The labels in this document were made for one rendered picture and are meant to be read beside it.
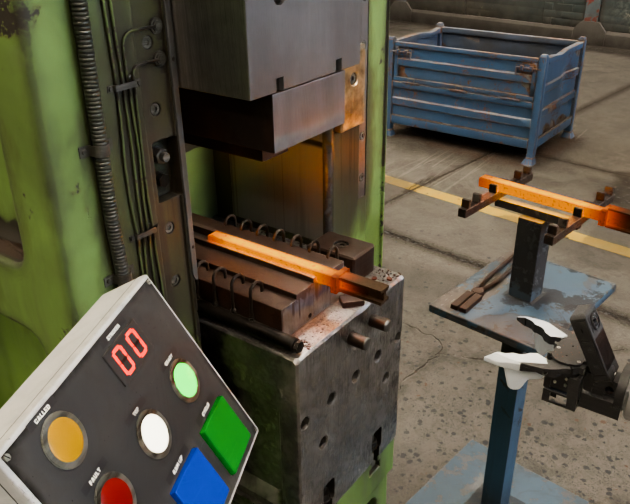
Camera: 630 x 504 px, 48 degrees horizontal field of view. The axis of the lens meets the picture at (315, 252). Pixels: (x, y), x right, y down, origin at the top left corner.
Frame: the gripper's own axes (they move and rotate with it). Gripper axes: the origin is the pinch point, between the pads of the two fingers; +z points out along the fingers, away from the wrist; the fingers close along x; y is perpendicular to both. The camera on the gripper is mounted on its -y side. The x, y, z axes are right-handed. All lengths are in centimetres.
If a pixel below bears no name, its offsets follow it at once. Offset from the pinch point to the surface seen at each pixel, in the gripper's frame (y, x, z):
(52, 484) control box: -15, -70, 17
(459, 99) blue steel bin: 64, 351, 168
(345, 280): -1.2, -1.5, 29.4
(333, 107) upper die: -30.9, 3.9, 35.7
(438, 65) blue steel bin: 43, 350, 185
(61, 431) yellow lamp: -17, -66, 20
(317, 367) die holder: 13.1, -10.0, 29.8
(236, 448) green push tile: 0.6, -44.0, 18.3
